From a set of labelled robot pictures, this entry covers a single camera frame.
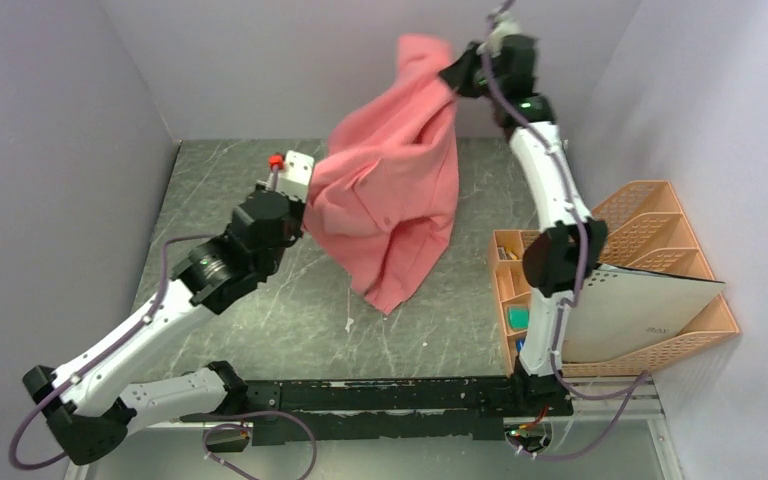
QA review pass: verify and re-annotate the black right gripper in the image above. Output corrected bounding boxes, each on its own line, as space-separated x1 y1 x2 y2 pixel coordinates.
442 40 508 102

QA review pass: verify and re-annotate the pink zip-up jacket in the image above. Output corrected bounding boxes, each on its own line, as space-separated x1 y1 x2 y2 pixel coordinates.
304 34 459 314

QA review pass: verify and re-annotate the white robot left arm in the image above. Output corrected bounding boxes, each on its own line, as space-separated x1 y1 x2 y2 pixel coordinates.
8 186 306 470

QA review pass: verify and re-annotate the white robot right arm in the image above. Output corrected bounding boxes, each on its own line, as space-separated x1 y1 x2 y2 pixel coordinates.
439 34 608 415

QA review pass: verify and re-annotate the orange plastic desk organizer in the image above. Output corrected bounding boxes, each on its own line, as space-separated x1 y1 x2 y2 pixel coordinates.
487 180 741 379

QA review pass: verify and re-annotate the green eraser in organizer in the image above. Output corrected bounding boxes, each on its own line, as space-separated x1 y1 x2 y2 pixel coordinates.
506 305 530 331

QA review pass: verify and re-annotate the white folder in organizer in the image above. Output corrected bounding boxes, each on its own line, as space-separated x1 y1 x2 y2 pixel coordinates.
561 264 725 364

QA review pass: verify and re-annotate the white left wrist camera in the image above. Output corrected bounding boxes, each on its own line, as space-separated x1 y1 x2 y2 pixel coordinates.
266 150 314 202

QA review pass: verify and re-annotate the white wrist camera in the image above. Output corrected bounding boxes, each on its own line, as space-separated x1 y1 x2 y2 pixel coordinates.
477 12 522 56
266 150 314 202

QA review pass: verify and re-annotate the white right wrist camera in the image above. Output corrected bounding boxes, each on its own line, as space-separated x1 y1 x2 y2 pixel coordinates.
477 12 522 56

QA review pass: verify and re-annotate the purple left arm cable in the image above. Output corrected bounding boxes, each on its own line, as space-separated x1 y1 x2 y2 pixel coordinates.
8 165 322 480

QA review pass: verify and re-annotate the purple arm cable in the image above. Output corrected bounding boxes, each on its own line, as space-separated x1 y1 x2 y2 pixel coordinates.
8 165 322 480
479 0 650 463

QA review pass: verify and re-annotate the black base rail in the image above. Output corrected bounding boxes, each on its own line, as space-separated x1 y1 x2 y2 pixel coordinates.
183 375 573 446

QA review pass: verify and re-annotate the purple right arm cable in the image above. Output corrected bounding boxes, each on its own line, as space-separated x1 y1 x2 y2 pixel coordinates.
479 0 650 463

